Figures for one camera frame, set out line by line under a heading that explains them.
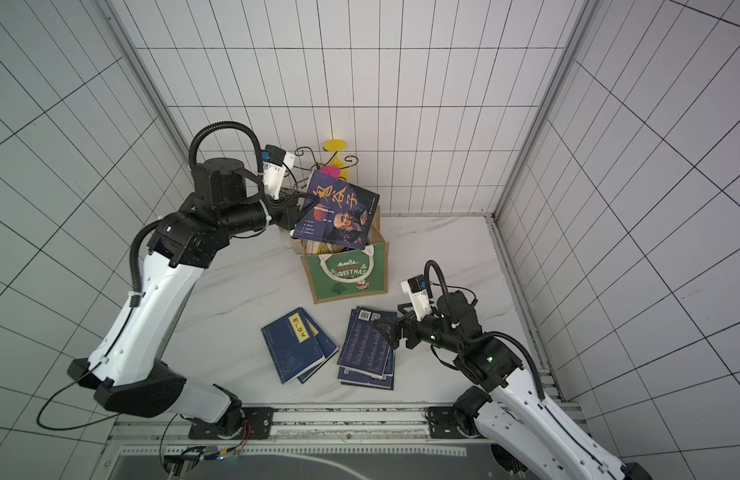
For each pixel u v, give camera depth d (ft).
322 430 2.38
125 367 1.24
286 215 1.68
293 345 2.75
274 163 1.63
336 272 2.86
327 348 2.73
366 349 2.66
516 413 1.50
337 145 3.22
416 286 1.97
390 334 1.96
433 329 1.92
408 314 1.98
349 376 2.57
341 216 2.16
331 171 3.02
